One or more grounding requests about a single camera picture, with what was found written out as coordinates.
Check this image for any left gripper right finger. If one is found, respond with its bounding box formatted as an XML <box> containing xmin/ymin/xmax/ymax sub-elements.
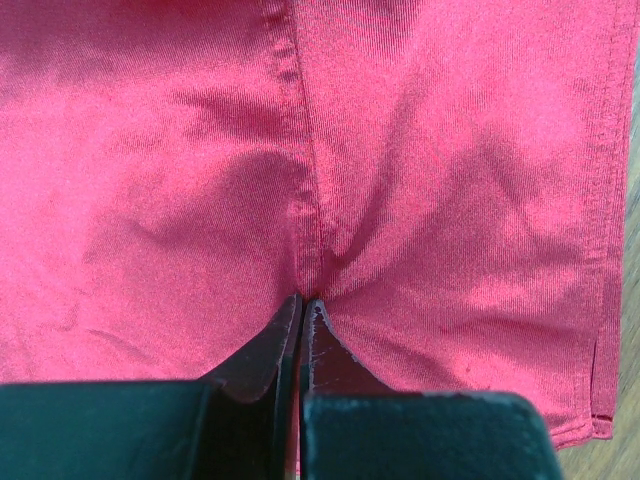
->
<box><xmin>299</xmin><ymin>300</ymin><xmax>563</xmax><ymax>480</ymax></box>

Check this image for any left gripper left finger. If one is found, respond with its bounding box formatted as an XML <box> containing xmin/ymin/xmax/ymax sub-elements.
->
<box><xmin>1</xmin><ymin>295</ymin><xmax>303</xmax><ymax>479</ymax></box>

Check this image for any red cloth napkin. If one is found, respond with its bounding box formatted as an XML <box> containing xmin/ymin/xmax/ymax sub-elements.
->
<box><xmin>1</xmin><ymin>1</ymin><xmax>639</xmax><ymax>479</ymax></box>

